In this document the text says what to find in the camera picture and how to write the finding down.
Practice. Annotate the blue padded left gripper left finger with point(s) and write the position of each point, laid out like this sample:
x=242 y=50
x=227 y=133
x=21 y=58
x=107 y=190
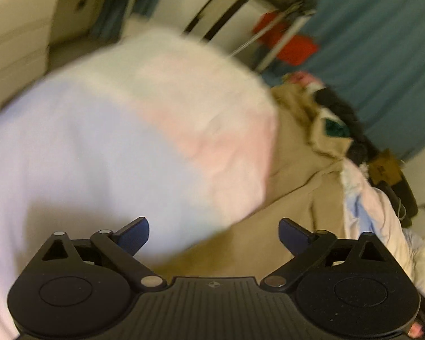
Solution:
x=133 y=236

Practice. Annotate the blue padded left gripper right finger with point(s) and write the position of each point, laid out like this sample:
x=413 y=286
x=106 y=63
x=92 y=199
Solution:
x=294 y=237

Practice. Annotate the beige t-shirt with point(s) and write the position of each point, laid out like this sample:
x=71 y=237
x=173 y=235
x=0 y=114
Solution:
x=304 y=185

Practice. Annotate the pile of mixed clothes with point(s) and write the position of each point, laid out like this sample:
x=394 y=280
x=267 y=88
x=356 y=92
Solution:
x=340 y=119

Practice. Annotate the person's right hand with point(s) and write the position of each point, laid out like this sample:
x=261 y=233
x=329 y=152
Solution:
x=416 y=331

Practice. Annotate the white pink bed duvet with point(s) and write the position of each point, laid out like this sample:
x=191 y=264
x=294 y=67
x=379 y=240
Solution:
x=159 y=126

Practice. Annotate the brown cardboard box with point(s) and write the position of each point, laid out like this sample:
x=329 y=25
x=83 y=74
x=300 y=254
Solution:
x=385 y=168

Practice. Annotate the left blue curtain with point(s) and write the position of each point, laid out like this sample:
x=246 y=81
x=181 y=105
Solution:
x=110 y=22

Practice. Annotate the blue curtain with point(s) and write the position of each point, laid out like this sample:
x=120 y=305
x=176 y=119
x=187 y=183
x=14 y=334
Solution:
x=372 y=54
x=110 y=22

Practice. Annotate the right blue curtain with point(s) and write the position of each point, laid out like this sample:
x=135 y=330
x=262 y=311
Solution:
x=372 y=54

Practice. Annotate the white black folded board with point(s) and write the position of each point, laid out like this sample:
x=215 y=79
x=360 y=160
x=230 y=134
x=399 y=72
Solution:
x=212 y=17

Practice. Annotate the white dressing table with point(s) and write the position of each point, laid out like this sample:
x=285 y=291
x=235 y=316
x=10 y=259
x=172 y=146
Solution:
x=24 y=35

